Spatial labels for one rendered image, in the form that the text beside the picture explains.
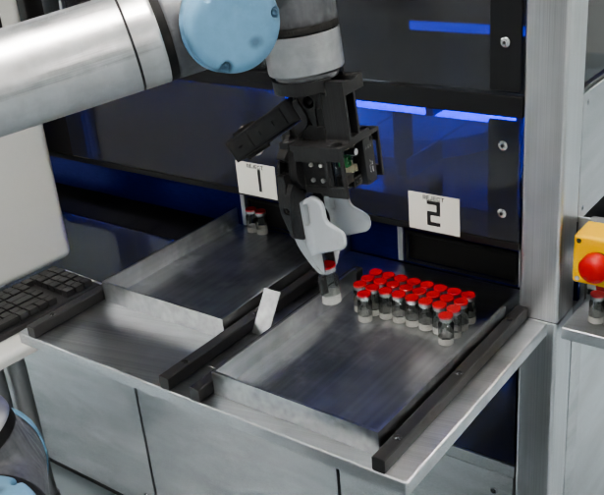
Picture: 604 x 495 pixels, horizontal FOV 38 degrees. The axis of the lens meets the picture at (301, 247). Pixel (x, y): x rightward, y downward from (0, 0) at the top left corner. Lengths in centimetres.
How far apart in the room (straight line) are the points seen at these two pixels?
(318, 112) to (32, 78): 31
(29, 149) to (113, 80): 110
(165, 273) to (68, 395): 81
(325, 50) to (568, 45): 42
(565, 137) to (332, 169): 43
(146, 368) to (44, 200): 62
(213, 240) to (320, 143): 80
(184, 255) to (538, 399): 66
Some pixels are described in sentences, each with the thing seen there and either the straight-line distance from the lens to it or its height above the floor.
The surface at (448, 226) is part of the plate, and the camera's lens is 133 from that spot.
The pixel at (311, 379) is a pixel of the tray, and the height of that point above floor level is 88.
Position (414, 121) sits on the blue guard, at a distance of 130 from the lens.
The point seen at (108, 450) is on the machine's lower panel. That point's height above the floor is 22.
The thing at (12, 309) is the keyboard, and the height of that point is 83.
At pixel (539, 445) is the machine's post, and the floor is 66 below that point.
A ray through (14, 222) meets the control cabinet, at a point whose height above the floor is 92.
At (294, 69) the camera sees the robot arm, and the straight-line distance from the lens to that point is 84.
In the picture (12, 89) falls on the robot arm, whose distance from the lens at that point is 67.
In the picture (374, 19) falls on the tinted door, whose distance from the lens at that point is 131.
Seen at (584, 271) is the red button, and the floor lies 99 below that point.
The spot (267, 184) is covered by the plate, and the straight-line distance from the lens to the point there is 150.
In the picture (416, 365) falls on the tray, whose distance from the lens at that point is 122.
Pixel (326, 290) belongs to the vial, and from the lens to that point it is 96.
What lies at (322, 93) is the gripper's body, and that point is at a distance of 85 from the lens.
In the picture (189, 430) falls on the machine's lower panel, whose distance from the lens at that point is 199.
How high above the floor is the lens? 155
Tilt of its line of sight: 25 degrees down
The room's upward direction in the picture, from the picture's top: 5 degrees counter-clockwise
